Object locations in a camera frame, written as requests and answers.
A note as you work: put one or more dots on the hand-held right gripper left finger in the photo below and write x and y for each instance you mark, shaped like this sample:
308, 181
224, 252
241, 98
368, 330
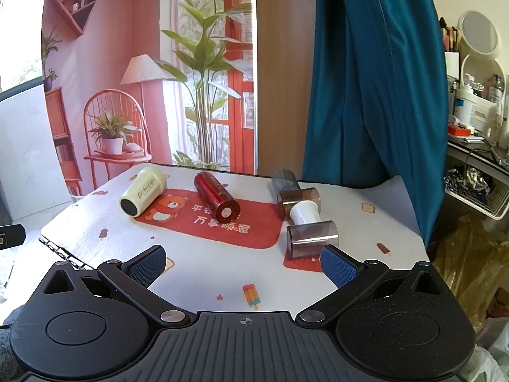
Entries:
146, 267

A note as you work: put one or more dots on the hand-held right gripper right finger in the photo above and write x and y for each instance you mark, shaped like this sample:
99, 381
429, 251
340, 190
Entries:
338, 267

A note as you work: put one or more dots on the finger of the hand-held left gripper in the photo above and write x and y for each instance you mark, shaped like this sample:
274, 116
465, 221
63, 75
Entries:
12, 236

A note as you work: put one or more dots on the white cup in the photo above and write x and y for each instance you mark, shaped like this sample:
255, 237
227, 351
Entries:
304, 214

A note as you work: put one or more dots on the brown translucent cup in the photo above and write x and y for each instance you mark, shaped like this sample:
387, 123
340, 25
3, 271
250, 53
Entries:
299, 202

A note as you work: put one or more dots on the cream cup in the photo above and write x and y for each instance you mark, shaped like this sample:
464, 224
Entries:
144, 191

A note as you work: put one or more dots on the red metal cup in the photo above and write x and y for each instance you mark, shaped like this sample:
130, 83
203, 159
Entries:
216, 195

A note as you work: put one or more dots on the dark grey translucent cup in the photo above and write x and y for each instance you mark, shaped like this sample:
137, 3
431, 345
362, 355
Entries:
284, 181

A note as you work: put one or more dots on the bear print tablecloth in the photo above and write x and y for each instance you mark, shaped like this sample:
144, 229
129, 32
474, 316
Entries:
222, 262

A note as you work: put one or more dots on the grey cloth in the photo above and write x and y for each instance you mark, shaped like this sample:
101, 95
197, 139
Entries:
10, 342

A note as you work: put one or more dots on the yellow plastic bag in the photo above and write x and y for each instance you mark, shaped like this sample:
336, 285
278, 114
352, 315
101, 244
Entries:
469, 262

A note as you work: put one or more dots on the white plastic bag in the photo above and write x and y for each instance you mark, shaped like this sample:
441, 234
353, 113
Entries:
495, 350

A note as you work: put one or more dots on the orange box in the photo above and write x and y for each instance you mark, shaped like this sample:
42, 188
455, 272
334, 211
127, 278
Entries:
458, 129

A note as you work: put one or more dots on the blue curtain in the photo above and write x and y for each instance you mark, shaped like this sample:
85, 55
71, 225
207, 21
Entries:
366, 79

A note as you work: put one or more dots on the white cream jar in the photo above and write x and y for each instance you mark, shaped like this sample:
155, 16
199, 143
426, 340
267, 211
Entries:
465, 107

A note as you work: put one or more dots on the wooden panel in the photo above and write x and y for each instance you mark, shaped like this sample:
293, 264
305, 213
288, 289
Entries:
284, 67

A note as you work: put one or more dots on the white cosmetics shelf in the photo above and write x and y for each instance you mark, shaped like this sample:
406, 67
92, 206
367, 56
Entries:
487, 107

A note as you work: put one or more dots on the makeup brushes in holder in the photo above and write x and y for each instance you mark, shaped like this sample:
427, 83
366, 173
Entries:
451, 36

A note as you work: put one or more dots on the round white mirror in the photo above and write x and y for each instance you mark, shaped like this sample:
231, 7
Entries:
479, 32

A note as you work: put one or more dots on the printed room wall poster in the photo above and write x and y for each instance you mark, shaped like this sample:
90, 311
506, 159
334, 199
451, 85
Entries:
139, 67

